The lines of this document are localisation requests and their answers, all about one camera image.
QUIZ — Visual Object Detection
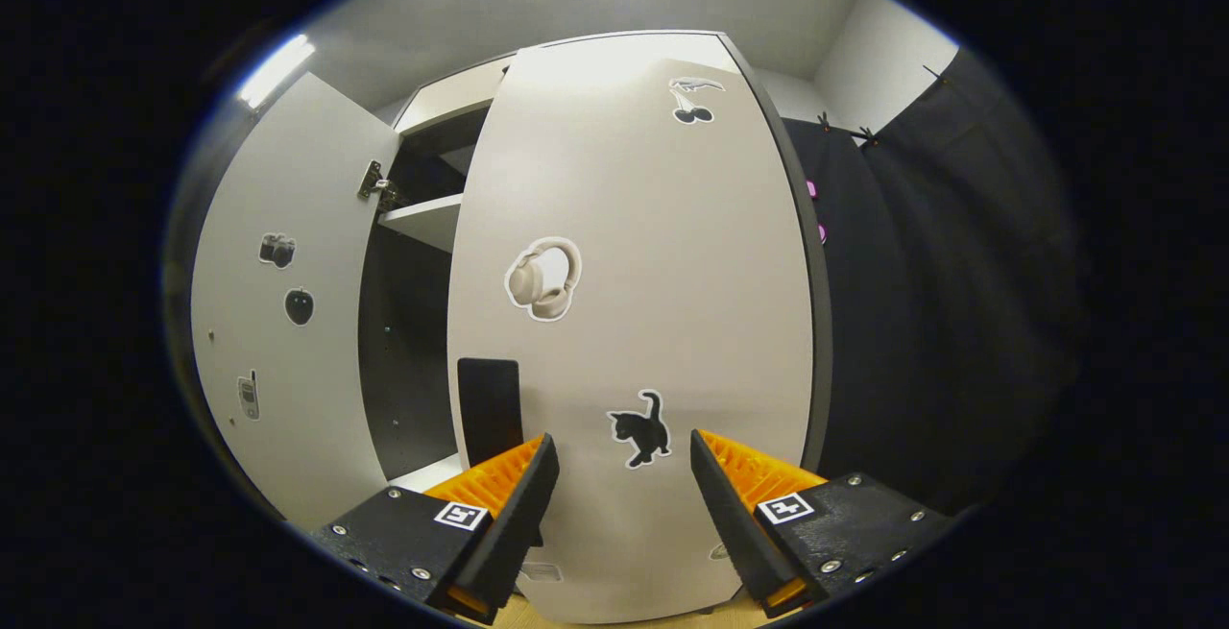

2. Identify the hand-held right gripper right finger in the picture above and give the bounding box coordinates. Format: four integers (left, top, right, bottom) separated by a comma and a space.
689, 428, 956, 618

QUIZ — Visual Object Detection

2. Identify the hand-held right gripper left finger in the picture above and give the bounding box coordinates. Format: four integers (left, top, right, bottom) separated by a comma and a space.
309, 432, 561, 625

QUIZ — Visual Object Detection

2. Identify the white shoe cabinet door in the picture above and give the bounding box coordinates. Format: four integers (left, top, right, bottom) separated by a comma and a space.
446, 31, 831, 625
190, 72, 400, 529

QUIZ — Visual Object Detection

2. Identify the white cabinet shelf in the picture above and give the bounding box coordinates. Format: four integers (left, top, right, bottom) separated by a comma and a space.
377, 192, 465, 255
389, 453, 462, 496

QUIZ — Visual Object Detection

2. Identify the white cabinet drawer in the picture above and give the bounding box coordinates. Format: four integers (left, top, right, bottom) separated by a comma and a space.
394, 58, 515, 135

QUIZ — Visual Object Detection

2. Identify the black backdrop cloth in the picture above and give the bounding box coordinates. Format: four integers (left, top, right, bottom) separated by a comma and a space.
780, 48, 1091, 515

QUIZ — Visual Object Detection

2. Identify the ceiling light panel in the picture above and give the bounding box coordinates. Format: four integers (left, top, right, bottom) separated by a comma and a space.
237, 34, 316, 109

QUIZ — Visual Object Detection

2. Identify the black door handle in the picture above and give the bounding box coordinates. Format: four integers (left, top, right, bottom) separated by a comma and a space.
457, 357, 525, 469

